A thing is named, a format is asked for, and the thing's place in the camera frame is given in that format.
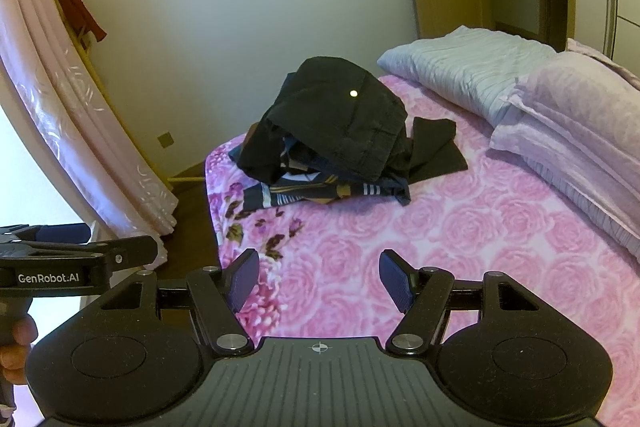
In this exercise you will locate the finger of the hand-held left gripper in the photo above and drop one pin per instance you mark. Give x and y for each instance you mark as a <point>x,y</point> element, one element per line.
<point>65,233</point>
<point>100,252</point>

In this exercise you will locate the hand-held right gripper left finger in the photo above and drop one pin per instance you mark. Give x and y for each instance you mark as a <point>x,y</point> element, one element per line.
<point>245,279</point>

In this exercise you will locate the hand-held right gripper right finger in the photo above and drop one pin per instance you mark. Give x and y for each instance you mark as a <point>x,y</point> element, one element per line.
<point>395,283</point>

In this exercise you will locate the person's left hand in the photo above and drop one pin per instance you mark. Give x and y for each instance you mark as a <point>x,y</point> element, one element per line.
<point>20,347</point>

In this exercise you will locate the pink floral blanket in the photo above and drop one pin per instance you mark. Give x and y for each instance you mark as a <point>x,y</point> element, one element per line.
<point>475,232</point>

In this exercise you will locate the navy patterned garment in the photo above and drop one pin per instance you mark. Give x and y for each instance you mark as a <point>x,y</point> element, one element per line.
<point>310,193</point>

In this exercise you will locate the pink curtain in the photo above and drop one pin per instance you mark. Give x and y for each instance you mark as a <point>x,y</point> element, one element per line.
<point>75,107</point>

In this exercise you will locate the black button shorts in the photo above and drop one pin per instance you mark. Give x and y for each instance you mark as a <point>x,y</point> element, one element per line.
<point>330,117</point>

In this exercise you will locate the grey striped pillow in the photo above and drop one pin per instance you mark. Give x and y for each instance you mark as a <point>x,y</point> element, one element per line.
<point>460,67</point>

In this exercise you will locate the red garment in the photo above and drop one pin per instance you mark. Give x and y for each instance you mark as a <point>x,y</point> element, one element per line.
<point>75,2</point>

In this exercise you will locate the brown wall socket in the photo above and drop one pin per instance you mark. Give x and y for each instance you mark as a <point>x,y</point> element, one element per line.
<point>165,140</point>

